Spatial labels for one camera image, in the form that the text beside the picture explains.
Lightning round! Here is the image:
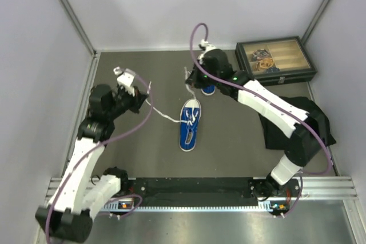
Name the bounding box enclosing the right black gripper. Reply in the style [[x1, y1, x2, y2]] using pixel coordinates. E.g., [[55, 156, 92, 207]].
[[185, 61, 220, 90]]

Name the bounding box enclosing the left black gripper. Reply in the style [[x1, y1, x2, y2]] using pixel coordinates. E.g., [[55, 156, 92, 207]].
[[107, 85, 149, 119]]

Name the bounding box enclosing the blue sneaker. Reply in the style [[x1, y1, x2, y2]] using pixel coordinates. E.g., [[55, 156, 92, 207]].
[[201, 86, 216, 96], [144, 66, 203, 153]]

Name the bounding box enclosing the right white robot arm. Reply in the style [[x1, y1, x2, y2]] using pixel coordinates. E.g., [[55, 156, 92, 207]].
[[186, 47, 329, 196]]

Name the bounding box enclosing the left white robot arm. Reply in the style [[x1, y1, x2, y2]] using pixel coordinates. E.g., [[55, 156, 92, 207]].
[[35, 84, 149, 243]]

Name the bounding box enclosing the black glass-lid jewelry box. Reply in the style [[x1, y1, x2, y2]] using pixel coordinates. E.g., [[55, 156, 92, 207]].
[[235, 36, 317, 86]]

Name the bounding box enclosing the black cloth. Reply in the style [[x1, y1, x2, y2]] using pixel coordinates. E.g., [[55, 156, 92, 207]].
[[258, 96, 337, 150]]

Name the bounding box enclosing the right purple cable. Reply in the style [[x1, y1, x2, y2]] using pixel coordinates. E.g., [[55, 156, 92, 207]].
[[189, 22, 334, 218]]

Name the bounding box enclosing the purple cable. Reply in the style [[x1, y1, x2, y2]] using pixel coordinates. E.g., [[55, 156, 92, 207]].
[[189, 22, 334, 218], [45, 72, 154, 238]]

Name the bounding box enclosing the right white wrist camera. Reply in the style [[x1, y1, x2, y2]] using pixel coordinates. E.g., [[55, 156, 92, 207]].
[[198, 39, 216, 60]]

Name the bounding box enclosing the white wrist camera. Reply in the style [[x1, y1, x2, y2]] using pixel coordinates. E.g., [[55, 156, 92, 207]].
[[198, 39, 216, 60], [113, 67, 136, 97]]

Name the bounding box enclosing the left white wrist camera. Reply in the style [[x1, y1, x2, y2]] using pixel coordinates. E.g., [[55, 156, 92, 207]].
[[113, 67, 136, 97]]

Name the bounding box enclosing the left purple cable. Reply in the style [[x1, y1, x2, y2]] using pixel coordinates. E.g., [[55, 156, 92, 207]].
[[45, 72, 154, 238]]

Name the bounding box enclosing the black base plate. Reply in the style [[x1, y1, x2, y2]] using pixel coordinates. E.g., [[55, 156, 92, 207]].
[[117, 177, 300, 206]]

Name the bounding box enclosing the grey slotted cable duct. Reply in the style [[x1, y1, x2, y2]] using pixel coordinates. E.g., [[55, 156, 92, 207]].
[[102, 200, 287, 213]]

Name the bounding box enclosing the aluminium frame rail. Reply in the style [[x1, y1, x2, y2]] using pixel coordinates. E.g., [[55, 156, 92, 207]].
[[45, 175, 360, 201]]

